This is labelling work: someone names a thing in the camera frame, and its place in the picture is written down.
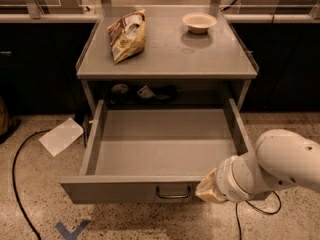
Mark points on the black top drawer handle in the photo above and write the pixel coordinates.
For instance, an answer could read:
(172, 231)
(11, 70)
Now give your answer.
(172, 195)

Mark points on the tan padded gripper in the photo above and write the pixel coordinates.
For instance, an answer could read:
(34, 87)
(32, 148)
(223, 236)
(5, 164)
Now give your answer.
(227, 181)

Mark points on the grey metal drawer cabinet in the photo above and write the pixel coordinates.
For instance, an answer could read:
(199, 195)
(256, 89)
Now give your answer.
(171, 51)

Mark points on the white paper bowl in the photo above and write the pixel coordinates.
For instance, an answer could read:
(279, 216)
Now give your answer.
(199, 23)

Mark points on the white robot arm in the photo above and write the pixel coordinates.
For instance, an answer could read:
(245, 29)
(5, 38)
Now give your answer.
(280, 160)

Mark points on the dark items inside cabinet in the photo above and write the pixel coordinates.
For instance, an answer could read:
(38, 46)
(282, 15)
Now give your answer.
(124, 93)

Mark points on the tan object far left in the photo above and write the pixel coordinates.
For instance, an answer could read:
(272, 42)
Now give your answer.
(6, 122)

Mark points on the grey top drawer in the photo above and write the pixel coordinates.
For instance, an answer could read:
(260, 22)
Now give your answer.
(131, 152)

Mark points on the white paper sheet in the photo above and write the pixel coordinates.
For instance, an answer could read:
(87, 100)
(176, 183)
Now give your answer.
(61, 137)

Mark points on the yellow brown chip bag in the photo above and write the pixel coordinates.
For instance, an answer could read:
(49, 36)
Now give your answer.
(127, 35)

